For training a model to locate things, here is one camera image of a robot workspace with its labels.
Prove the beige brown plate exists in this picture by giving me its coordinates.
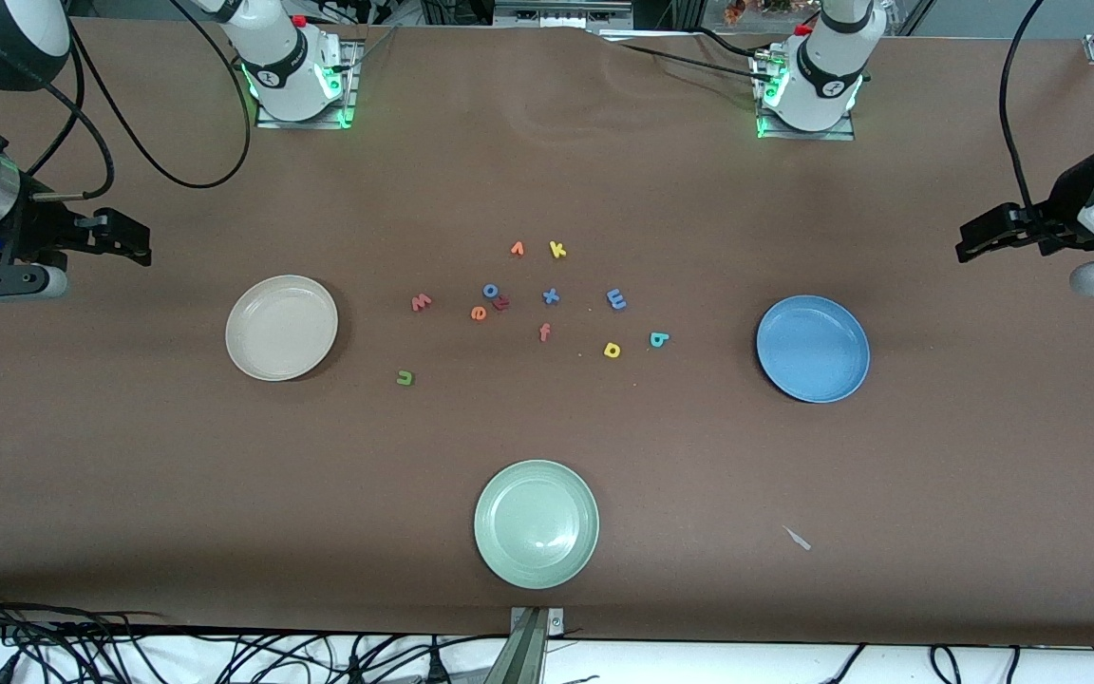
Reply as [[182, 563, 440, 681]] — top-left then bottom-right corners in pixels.
[[225, 275, 340, 383]]

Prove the blue plate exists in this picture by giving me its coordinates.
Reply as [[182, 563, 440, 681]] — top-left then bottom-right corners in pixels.
[[756, 294, 872, 405]]

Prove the brown paper table cover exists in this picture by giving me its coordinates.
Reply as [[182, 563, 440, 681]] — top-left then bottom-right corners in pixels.
[[0, 14, 1094, 647]]

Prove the grey metal box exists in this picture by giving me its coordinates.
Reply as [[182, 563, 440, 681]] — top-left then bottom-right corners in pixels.
[[493, 0, 633, 27]]

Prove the green plate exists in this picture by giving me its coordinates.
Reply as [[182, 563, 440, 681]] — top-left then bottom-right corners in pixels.
[[473, 460, 600, 590]]

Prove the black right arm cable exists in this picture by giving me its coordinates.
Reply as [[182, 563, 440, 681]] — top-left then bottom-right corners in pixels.
[[29, 0, 254, 202]]

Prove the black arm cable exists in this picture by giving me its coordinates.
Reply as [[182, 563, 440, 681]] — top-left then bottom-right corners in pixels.
[[997, 0, 1075, 218], [29, 0, 254, 202]]

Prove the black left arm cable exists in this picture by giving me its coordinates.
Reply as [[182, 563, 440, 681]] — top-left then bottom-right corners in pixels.
[[997, 0, 1075, 218]]

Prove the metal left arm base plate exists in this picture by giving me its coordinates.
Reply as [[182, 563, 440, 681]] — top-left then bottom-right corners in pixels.
[[756, 47, 857, 142]]

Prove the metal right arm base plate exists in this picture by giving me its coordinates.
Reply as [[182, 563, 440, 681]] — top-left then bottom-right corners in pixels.
[[255, 38, 361, 130]]

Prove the black table cable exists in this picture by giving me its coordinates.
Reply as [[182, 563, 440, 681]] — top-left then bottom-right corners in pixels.
[[618, 43, 771, 82], [694, 27, 776, 60]]

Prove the black cable bundle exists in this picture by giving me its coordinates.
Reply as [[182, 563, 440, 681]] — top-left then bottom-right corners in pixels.
[[0, 584, 510, 684]]

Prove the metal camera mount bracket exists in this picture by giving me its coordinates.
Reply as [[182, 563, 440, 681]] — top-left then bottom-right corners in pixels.
[[509, 606, 565, 684]]

